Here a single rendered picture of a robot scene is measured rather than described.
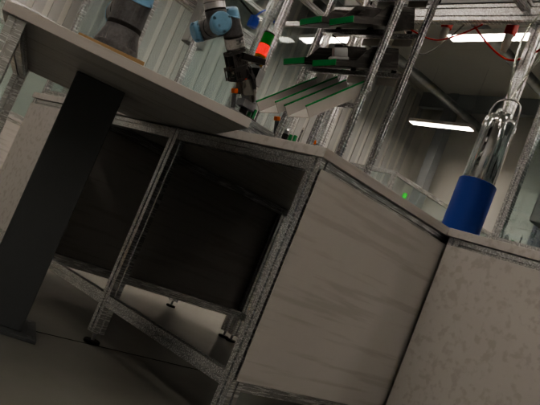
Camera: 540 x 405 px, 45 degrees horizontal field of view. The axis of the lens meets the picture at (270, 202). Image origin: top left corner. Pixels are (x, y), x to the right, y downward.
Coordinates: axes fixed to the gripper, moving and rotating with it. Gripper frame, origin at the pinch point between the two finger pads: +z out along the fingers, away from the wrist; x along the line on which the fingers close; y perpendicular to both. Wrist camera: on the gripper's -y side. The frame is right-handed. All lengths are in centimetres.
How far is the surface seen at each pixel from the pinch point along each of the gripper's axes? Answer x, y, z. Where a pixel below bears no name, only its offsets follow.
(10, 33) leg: 29, 93, -49
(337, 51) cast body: 45.7, -5.3, -18.7
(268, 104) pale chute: 20.9, 8.2, -1.8
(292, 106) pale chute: 35.6, 9.6, -3.1
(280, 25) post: -17.6, -37.0, -19.3
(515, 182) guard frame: 87, -43, 37
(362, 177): 75, 22, 11
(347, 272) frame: 75, 33, 39
